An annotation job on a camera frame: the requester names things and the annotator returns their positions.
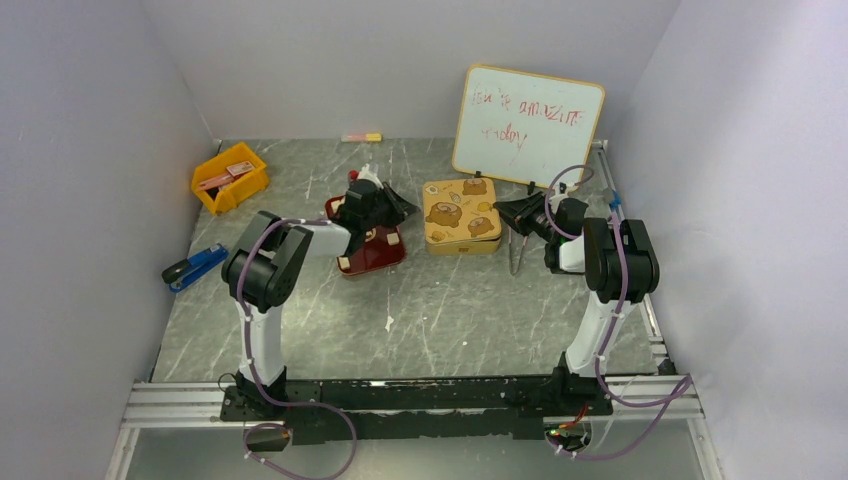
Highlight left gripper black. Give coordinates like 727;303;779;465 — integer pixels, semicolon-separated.
362;182;421;232

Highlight pink metal tweezers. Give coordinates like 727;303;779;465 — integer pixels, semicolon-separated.
507;229;528;277

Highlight silver box lid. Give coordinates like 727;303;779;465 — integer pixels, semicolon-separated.
422;177;502;247

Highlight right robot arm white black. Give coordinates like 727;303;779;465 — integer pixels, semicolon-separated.
494;192;660;415

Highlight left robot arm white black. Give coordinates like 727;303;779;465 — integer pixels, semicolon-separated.
221;177;420;420

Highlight gold chocolate box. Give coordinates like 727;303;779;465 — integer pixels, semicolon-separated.
425;237;501;255

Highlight red rectangular tray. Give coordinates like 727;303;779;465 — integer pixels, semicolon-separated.
324;196;406;276

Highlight yellow pink eraser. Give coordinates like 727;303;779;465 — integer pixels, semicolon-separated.
341;133;383;143

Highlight pink box in bin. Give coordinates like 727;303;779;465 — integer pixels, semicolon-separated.
197;161;255;191

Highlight yellow plastic bin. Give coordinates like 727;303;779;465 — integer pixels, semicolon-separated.
190;142;270;215

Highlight blue black stapler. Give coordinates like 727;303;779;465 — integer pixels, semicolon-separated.
161;243;229;293

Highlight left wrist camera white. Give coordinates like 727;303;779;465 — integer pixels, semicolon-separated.
348;163;383;189

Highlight whiteboard with yellow frame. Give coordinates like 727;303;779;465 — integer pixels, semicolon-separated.
452;64;606;187

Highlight blue clip on rail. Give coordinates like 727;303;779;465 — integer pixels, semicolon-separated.
604;188;621;212

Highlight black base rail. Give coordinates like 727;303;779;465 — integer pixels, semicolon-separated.
220;372;614;445

